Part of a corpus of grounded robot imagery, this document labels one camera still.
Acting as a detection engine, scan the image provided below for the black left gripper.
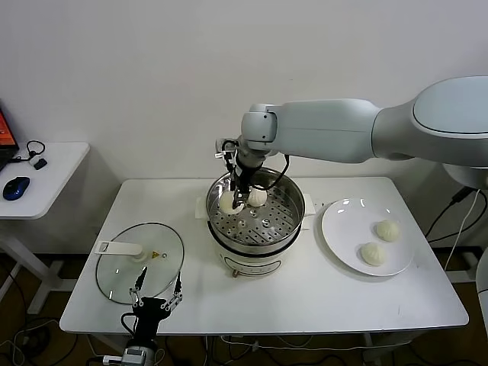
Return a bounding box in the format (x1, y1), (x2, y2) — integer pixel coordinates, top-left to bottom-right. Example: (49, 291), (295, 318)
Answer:
(128, 266), (185, 339)

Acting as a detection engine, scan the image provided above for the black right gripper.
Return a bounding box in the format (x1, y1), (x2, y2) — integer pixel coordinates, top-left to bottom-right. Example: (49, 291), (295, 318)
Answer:
(228, 164), (255, 211)

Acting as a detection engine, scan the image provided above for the white steamed baozi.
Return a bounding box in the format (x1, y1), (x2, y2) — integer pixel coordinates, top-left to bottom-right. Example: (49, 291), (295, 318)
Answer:
(373, 219), (401, 243)
(247, 186), (268, 208)
(219, 191), (246, 214)
(358, 242), (388, 267)

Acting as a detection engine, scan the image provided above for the stainless steel steamer basket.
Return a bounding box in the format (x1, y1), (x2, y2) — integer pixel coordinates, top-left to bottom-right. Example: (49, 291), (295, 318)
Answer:
(205, 167), (307, 247)

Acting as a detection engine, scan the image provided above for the white electric cooker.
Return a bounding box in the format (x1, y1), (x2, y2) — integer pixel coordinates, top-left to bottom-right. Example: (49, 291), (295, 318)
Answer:
(194, 194), (317, 280)

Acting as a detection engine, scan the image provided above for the white round plate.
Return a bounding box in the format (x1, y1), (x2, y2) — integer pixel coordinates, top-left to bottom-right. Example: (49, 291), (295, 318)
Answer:
(320, 197), (415, 278)

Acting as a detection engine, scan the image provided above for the white side table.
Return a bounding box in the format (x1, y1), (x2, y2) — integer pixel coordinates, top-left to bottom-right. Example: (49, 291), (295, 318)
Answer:
(0, 143), (91, 314)

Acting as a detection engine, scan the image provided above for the blue computer mouse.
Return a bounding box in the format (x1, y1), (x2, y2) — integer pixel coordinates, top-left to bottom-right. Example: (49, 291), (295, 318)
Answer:
(2, 177), (31, 201)

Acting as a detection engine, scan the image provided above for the black laptop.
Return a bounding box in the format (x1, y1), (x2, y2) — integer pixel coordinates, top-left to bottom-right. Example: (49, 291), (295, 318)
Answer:
(0, 101), (20, 171)

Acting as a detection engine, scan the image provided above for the glass lid with white handle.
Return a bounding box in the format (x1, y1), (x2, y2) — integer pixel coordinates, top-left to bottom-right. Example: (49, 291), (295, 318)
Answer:
(95, 222), (185, 305)

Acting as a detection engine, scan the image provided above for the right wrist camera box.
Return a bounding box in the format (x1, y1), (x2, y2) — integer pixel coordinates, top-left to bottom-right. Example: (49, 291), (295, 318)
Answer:
(213, 138), (239, 159)

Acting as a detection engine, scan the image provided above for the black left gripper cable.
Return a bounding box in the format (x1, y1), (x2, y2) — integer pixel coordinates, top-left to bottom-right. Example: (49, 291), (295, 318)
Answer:
(121, 312), (139, 337)

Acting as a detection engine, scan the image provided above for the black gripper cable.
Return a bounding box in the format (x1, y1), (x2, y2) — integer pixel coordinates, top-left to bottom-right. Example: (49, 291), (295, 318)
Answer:
(262, 153), (291, 191)
(121, 312), (139, 337)

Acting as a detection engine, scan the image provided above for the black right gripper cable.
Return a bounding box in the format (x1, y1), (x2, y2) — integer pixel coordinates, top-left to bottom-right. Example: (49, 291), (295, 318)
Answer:
(262, 153), (291, 191)

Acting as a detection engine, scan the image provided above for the white thin cable under table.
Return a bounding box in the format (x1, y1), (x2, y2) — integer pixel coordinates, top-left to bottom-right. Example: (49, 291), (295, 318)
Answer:
(220, 334), (310, 350)

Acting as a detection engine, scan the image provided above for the black earphone cable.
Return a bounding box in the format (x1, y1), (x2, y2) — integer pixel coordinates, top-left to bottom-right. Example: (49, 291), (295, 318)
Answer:
(7, 140), (47, 165)

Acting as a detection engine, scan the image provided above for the white hanging cable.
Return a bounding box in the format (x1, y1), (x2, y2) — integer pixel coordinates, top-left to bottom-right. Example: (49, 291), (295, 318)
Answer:
(443, 188), (480, 272)

